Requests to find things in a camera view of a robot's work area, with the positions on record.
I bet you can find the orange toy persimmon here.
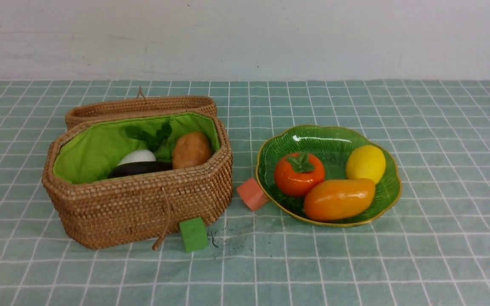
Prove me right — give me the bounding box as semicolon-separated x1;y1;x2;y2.
274;152;325;198

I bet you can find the brown toy potato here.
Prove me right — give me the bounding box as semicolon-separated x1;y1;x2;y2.
171;131;214;169

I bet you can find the white toy radish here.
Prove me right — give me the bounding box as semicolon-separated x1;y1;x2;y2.
118;122;172;165

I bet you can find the orange toy mango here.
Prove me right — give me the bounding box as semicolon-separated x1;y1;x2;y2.
303;178;376;222

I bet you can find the dark purple toy eggplant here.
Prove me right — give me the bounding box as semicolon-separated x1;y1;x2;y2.
107;161;173;179

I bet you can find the yellow toy lemon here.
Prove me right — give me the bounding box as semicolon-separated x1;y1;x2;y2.
345;145;386;184

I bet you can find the orange foam cube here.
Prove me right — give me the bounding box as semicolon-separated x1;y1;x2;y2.
236;177;270;212

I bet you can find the green glass leaf plate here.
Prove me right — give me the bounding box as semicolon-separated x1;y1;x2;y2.
256;125;402;228

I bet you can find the green foam cube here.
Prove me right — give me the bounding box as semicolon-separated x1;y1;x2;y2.
179;217;209;253

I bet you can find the woven wicker basket lid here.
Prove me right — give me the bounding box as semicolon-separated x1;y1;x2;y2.
65;87;217;129

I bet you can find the woven wicker basket green lining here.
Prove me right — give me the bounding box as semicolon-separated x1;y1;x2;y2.
42;110;233;249

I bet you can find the green checkered tablecloth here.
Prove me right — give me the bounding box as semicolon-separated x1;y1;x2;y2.
0;79;490;306

